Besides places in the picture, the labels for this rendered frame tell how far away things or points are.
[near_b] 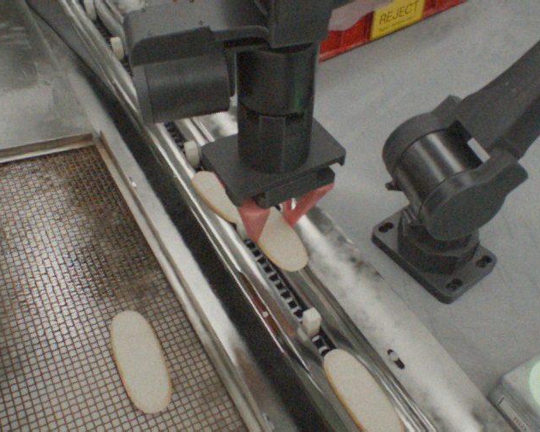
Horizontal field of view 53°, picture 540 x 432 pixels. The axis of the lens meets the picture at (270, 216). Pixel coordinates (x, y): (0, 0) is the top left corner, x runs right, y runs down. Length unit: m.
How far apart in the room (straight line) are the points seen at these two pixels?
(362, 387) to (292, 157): 0.22
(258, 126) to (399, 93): 0.50
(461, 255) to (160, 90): 0.38
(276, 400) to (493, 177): 0.28
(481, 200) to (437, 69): 0.45
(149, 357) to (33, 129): 0.36
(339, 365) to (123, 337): 0.19
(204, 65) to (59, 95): 0.45
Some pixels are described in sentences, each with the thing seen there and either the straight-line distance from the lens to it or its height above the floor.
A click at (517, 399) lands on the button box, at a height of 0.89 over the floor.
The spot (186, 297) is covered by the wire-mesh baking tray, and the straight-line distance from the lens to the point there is 0.52.
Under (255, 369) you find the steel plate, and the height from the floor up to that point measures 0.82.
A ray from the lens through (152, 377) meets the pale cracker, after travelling 0.46.
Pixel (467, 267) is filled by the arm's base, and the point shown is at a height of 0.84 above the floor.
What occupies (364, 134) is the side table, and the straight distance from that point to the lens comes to 0.79.
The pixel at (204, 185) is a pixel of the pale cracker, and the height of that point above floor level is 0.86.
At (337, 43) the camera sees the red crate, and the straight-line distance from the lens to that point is 0.93.
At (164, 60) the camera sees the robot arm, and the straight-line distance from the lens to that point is 0.35.
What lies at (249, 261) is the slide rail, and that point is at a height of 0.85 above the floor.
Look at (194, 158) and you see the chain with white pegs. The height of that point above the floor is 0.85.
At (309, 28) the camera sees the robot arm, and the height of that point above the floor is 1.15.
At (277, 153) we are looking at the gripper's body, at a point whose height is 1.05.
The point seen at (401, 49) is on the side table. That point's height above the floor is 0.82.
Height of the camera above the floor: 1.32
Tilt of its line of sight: 49 degrees down
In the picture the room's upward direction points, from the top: straight up
